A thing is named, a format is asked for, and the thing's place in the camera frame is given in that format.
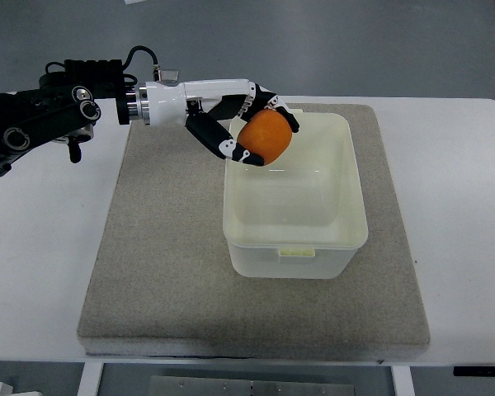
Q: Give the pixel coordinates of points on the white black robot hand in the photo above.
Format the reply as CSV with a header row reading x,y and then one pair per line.
x,y
200,106

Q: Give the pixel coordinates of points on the grey metal plate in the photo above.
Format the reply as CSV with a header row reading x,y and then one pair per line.
x,y
172,385

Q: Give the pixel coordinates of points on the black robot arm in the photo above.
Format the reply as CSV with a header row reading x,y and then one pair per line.
x,y
64,106

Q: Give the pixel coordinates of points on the small clear floor plate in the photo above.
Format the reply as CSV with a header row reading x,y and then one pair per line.
x,y
168,75

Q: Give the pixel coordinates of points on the grey felt mat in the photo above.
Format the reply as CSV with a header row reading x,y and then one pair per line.
x,y
163,283

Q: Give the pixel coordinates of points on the white table frame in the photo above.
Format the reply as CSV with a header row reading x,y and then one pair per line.
x,y
92,373

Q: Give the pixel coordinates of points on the white plastic box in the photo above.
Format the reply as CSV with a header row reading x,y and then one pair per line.
x,y
302,216

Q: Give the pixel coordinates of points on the small white block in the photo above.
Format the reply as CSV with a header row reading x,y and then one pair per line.
x,y
5,389

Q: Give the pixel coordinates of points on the black table control panel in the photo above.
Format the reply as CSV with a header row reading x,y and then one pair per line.
x,y
474,371

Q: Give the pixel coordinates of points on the orange fruit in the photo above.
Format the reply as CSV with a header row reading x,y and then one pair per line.
x,y
267,134

